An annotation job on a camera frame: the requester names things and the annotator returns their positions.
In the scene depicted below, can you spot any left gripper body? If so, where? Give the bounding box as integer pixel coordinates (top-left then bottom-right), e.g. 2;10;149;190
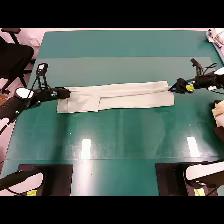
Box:
49;86;72;101

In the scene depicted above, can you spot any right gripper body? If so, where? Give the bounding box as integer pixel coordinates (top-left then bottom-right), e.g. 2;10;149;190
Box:
175;77;196;95

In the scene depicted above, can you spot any white T-shirt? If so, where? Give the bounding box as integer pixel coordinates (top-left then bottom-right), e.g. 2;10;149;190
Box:
56;80;176;114

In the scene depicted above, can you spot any beige garment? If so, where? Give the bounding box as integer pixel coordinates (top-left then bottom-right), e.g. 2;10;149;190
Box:
211;99;224;129

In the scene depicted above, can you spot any black office chair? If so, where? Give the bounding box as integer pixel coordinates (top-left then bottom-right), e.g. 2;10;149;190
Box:
0;28;37;95

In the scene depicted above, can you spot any white patterned garment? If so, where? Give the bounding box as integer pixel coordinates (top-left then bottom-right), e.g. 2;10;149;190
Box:
205;28;224;48

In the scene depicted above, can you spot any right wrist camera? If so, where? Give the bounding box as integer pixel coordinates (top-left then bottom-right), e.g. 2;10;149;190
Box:
189;57;206;78

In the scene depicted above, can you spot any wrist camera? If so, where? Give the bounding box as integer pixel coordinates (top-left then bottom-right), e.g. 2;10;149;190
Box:
189;57;206;78
34;62;51;91

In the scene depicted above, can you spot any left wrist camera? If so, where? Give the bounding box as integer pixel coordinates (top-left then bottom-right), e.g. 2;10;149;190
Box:
34;62;51;91

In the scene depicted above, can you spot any black cable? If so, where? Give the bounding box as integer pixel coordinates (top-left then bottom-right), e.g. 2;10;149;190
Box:
202;63;219;77

